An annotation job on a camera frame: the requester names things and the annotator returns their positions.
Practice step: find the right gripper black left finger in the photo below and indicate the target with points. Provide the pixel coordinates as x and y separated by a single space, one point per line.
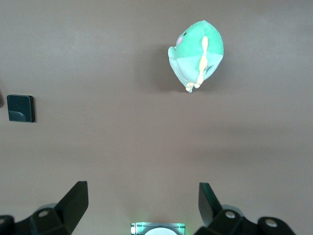
71 203

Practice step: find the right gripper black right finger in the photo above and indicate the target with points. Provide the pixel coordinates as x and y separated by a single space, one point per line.
210 208

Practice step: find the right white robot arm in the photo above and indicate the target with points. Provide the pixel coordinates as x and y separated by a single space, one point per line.
160 232

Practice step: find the green dinosaur plush toy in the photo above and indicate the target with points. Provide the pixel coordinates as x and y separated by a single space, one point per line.
195 44

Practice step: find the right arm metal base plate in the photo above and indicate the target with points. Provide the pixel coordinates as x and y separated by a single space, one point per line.
137 228

